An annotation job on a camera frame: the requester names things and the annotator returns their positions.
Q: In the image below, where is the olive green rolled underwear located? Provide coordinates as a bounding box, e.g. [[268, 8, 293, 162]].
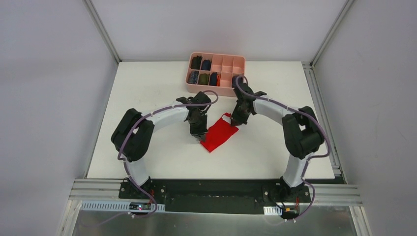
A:
[[198, 73, 210, 86]]

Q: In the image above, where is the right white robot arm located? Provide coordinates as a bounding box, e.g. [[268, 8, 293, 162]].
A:
[[231, 75, 329, 202]]

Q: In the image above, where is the pink compartment organizer box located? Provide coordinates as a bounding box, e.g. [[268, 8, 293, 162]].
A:
[[185, 52, 246, 97]]

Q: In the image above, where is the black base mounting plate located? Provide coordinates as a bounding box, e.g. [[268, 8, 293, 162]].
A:
[[119, 179, 311, 214]]

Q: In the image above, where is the navy rolled underwear top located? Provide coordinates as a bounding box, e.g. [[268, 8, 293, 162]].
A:
[[200, 59, 211, 71]]

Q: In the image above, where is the blue orange rolled underwear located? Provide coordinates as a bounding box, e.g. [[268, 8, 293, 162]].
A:
[[208, 72, 221, 87]]

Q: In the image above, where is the red underwear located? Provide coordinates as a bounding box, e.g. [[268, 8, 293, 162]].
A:
[[200, 113, 239, 153]]

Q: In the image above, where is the dark blue rolled underwear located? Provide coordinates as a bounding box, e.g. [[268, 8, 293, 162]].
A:
[[231, 76, 238, 88]]

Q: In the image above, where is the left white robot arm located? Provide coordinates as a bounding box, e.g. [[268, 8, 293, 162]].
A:
[[111, 91, 214, 199]]

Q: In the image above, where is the blue striped rolled underwear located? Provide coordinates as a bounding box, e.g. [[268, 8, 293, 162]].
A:
[[186, 70, 199, 85]]

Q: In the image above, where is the black rolled underwear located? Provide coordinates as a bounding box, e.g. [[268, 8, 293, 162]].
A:
[[190, 56, 203, 70]]

